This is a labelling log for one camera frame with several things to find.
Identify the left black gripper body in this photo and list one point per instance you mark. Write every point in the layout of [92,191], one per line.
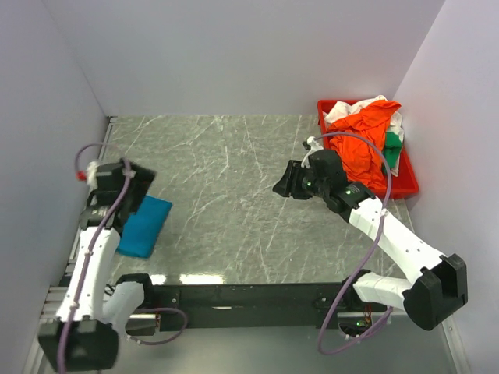
[138,187]

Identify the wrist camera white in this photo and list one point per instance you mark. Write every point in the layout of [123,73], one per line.
[312,146]
[89,175]

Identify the green t shirt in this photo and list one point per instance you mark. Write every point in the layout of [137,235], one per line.
[392,150]

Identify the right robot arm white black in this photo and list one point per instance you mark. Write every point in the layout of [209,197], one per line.
[434,286]

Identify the black base beam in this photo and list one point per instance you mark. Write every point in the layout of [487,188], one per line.
[240,305]

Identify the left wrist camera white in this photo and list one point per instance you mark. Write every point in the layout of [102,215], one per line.
[89,175]

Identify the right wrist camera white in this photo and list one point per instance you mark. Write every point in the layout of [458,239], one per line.
[312,146]

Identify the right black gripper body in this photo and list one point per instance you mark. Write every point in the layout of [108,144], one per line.
[305,185]

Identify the orange t shirt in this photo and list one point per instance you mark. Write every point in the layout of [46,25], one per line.
[360,145]

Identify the red plastic bin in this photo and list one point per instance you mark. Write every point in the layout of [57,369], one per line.
[404,184]

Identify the white t shirt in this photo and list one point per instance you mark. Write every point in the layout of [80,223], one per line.
[342,109]

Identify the aluminium rail frame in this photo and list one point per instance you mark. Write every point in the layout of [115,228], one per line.
[88,324]

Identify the blue t shirt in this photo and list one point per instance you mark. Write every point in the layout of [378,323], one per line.
[142,229]

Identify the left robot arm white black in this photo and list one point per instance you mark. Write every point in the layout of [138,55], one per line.
[84,335]

